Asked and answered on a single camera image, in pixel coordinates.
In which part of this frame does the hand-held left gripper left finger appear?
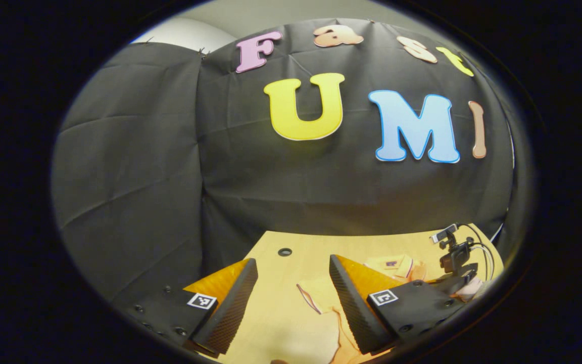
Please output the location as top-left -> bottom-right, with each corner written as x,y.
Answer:
119,258 -> 259,357

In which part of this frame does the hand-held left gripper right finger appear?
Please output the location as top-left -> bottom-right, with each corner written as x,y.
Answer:
328,254 -> 468,354

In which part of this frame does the orange T-shirt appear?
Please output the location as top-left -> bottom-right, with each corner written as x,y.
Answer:
268,253 -> 430,364

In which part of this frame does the black cable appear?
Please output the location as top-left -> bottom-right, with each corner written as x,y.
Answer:
458,222 -> 496,281

